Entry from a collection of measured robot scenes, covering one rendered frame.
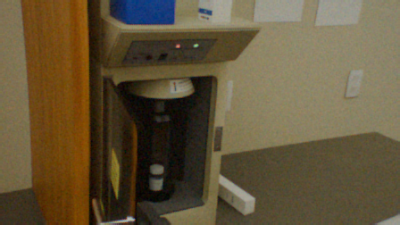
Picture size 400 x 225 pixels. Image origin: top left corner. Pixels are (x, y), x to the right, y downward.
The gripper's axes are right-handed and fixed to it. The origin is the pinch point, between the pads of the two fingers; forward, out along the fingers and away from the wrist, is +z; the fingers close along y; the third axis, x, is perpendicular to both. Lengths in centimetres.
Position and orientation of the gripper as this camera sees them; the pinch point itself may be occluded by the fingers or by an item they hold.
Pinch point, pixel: (151, 223)
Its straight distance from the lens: 65.6
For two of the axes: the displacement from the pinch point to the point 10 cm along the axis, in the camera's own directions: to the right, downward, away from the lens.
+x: -0.6, 9.4, 3.2
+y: -8.8, 1.1, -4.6
